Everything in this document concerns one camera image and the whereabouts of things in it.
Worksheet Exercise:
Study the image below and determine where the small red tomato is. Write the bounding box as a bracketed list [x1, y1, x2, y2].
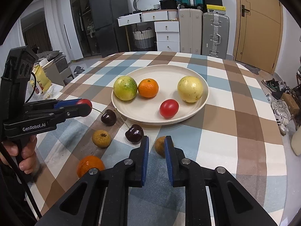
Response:
[76, 99, 92, 109]

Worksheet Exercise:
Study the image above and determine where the orange mandarin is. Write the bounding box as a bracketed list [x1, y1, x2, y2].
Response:
[138, 79, 159, 98]
[77, 156, 106, 178]

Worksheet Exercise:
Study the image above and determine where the green passion fruit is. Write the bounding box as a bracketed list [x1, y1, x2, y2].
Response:
[113, 76, 138, 101]

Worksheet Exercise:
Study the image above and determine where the brown longan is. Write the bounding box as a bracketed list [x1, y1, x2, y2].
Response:
[92, 130, 111, 148]
[154, 136, 165, 158]

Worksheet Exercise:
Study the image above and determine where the large red tomato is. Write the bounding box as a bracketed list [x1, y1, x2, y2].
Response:
[159, 99, 179, 118]

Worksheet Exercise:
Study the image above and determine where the left hand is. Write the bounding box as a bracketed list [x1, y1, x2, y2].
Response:
[2, 135, 37, 174]

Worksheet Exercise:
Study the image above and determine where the yellow snack bag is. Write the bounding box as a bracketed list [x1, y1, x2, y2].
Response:
[30, 64, 52, 95]

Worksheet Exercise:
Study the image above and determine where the dark cherry left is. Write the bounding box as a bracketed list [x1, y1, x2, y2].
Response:
[93, 108, 117, 126]

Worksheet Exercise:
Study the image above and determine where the dark cherry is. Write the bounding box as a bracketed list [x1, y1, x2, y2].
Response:
[114, 109, 144, 144]
[93, 108, 117, 126]

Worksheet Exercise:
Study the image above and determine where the checkered tablecloth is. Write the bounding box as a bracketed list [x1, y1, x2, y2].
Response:
[30, 52, 287, 223]

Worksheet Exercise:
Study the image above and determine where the dark cherry right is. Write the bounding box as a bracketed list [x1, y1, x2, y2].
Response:
[114, 109, 144, 144]

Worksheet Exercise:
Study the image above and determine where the orange mandarin on plate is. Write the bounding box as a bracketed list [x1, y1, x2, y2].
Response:
[138, 79, 159, 98]

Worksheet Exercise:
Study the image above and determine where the white striped sneaker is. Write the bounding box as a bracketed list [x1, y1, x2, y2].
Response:
[268, 98, 291, 136]

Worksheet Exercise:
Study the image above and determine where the woven laundry basket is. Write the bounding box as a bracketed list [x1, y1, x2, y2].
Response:
[133, 27, 156, 50]

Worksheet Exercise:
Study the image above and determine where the black refrigerator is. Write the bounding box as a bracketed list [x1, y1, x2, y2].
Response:
[89, 0, 128, 58]

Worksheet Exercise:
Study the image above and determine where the yellow passion fruit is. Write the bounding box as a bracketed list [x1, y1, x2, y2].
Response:
[177, 76, 204, 103]

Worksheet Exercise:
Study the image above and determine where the white drawer desk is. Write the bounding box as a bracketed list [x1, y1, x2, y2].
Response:
[117, 9, 180, 53]

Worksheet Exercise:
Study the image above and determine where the black storage bin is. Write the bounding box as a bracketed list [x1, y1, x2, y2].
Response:
[160, 0, 178, 10]

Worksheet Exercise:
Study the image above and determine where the beige suitcase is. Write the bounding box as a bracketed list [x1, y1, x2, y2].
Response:
[179, 9, 203, 55]

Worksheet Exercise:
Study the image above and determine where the silver aluminium suitcase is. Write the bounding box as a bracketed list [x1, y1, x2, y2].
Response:
[201, 12, 230, 59]

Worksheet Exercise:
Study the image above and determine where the yellow black shoe box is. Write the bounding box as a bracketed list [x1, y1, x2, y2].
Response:
[207, 4, 226, 15]

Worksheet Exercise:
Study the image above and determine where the wooden door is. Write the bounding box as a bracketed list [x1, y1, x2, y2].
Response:
[234, 0, 283, 74]

